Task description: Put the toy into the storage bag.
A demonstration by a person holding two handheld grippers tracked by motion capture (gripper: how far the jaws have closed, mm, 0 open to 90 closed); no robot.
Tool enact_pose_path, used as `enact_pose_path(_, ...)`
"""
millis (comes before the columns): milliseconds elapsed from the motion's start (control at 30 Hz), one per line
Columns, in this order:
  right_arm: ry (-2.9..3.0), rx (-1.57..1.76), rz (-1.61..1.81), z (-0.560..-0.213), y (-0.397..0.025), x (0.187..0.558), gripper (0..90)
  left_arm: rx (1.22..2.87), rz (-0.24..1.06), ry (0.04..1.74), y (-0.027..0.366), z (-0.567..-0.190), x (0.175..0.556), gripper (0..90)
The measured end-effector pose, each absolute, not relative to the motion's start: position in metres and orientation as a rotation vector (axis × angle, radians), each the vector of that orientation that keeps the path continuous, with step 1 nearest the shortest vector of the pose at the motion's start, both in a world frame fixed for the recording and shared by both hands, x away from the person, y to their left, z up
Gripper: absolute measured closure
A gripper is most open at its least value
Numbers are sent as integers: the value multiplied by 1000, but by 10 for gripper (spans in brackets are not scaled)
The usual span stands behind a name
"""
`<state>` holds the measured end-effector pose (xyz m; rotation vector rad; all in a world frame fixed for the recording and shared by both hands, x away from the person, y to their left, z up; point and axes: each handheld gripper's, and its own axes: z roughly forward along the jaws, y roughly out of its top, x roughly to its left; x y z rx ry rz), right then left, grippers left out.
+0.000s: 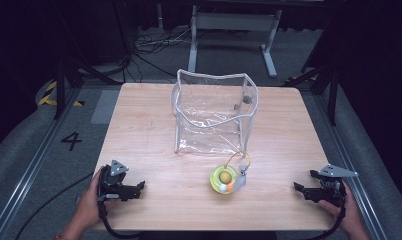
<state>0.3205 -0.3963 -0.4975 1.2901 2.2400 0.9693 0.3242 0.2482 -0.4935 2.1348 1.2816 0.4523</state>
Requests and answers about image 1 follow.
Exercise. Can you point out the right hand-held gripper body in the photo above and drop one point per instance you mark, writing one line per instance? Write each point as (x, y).
(329, 186)

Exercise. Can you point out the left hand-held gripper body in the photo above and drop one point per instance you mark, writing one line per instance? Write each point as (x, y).
(114, 186)

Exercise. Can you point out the round green toy with balls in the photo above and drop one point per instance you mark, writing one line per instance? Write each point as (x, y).
(226, 180)

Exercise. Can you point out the clear plastic bag white trim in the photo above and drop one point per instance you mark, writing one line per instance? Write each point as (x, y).
(212, 116)

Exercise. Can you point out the person's left hand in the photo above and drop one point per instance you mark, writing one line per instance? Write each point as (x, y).
(89, 200)

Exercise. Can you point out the person's right hand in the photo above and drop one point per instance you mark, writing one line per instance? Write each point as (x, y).
(349, 210)

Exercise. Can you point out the black metal stand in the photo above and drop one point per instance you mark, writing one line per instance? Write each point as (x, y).
(67, 73)
(322, 76)

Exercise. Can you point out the yellow black hazard tape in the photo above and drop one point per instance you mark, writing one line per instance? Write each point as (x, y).
(52, 96)

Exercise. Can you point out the aluminium floor rail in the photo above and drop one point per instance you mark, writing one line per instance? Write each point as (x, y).
(25, 173)
(349, 160)

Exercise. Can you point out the white metal table frame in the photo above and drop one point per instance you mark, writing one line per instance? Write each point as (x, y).
(234, 23)

